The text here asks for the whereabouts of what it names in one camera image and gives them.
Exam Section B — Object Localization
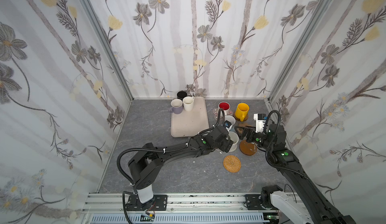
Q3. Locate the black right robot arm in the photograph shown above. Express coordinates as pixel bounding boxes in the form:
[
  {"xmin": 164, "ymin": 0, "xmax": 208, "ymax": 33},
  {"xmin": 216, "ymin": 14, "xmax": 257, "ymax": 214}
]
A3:
[{"xmin": 235, "ymin": 124, "xmax": 355, "ymax": 224}]

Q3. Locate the white mug red inside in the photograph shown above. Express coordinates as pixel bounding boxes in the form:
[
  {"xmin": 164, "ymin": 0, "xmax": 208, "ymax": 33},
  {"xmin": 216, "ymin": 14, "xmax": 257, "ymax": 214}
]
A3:
[{"xmin": 218, "ymin": 102, "xmax": 231, "ymax": 115}]

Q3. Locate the brown paw cork coaster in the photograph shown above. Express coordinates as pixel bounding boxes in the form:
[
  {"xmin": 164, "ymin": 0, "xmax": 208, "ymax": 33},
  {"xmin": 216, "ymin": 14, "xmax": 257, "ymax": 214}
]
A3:
[{"xmin": 234, "ymin": 123, "xmax": 255, "ymax": 134}]

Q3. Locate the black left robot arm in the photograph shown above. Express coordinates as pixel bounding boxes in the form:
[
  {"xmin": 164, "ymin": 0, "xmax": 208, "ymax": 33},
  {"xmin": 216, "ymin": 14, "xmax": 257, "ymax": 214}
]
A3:
[{"xmin": 116, "ymin": 125, "xmax": 233, "ymax": 205}]

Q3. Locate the wicker rattan round coaster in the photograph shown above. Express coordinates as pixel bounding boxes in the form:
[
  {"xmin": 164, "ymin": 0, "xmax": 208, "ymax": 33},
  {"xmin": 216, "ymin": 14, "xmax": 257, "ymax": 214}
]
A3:
[{"xmin": 223, "ymin": 155, "xmax": 241, "ymax": 173}]

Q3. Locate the speckled white mug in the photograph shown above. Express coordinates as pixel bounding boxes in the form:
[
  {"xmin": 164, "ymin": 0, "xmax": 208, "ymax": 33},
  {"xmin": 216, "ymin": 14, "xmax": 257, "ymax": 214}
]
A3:
[{"xmin": 229, "ymin": 131, "xmax": 239, "ymax": 153}]

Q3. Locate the beige rectangular serving tray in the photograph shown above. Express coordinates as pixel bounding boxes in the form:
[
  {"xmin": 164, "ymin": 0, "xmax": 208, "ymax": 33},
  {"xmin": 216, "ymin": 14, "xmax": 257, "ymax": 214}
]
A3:
[{"xmin": 170, "ymin": 97, "xmax": 209, "ymax": 137}]

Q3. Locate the white ventilated cable duct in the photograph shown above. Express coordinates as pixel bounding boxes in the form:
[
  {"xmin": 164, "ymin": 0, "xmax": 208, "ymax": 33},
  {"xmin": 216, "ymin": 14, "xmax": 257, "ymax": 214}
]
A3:
[{"xmin": 89, "ymin": 213, "xmax": 271, "ymax": 224}]

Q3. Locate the glossy brown round coaster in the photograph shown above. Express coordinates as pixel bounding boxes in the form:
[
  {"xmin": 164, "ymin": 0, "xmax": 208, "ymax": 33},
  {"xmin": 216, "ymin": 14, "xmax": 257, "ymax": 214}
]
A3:
[{"xmin": 239, "ymin": 140, "xmax": 257, "ymax": 156}]

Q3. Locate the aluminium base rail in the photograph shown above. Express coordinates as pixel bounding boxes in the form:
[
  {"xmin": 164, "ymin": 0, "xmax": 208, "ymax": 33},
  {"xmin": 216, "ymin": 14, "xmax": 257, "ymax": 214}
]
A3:
[{"xmin": 81, "ymin": 192, "xmax": 305, "ymax": 224}]

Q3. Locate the left black corrugated cable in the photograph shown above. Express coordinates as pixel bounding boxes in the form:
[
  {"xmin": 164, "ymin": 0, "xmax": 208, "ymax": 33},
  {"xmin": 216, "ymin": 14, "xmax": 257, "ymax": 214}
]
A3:
[{"xmin": 198, "ymin": 108, "xmax": 226, "ymax": 135}]

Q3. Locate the black mug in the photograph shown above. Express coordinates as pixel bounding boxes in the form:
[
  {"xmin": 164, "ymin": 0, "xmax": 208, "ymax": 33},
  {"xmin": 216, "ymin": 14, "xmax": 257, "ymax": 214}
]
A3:
[{"xmin": 177, "ymin": 91, "xmax": 188, "ymax": 101}]

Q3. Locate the yellow mug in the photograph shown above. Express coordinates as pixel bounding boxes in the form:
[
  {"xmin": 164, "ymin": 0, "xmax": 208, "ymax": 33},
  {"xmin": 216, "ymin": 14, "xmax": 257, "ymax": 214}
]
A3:
[{"xmin": 234, "ymin": 103, "xmax": 249, "ymax": 119}]

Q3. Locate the pink flower silicone coaster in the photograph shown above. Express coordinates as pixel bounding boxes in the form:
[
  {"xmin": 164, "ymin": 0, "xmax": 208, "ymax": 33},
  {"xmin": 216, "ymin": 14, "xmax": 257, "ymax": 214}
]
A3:
[{"xmin": 213, "ymin": 108, "xmax": 233, "ymax": 120}]

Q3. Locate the plain wooden round coaster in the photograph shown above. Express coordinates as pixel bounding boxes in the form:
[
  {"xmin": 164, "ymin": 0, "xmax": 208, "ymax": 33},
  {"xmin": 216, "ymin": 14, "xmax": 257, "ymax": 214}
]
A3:
[{"xmin": 234, "ymin": 115, "xmax": 248, "ymax": 122}]

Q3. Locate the plain white mug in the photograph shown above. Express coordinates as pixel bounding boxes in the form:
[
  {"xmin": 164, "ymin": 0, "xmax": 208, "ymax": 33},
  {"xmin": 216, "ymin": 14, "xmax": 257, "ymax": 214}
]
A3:
[{"xmin": 183, "ymin": 96, "xmax": 195, "ymax": 112}]

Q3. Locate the blue patterned mug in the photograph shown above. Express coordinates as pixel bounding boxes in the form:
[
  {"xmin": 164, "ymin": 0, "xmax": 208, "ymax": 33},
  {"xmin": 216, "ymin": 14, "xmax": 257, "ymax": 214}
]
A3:
[{"xmin": 224, "ymin": 115, "xmax": 236, "ymax": 131}]

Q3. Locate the white mug grey rim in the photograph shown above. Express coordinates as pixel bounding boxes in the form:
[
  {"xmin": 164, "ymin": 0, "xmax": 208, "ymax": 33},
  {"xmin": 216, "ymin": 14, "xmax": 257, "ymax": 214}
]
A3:
[{"xmin": 169, "ymin": 99, "xmax": 184, "ymax": 114}]

